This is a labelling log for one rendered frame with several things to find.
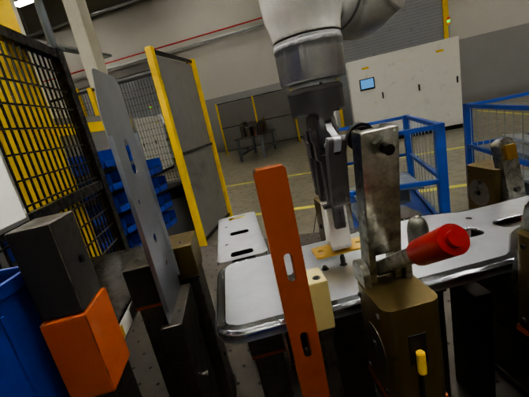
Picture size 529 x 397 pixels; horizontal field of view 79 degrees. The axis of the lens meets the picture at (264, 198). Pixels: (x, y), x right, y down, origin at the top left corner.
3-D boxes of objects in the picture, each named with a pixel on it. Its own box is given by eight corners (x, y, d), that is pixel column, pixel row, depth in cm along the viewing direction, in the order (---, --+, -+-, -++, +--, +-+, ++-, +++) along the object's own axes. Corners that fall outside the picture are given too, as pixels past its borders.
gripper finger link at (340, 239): (343, 201, 47) (345, 202, 47) (350, 244, 49) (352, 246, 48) (323, 205, 47) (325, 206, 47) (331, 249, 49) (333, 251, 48)
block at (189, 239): (236, 377, 73) (194, 229, 64) (238, 408, 65) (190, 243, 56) (201, 387, 72) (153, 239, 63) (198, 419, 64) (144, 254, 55)
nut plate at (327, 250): (360, 238, 52) (360, 231, 52) (371, 246, 48) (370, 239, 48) (310, 250, 51) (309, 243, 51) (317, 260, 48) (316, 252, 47)
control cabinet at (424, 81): (357, 146, 805) (343, 42, 745) (356, 144, 856) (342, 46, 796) (464, 128, 750) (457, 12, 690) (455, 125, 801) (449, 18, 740)
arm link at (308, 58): (328, 42, 47) (334, 83, 49) (268, 53, 47) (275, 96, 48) (353, 23, 38) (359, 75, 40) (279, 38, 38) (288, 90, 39)
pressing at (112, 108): (183, 284, 55) (120, 77, 47) (173, 324, 44) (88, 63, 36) (179, 285, 55) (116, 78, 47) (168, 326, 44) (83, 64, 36)
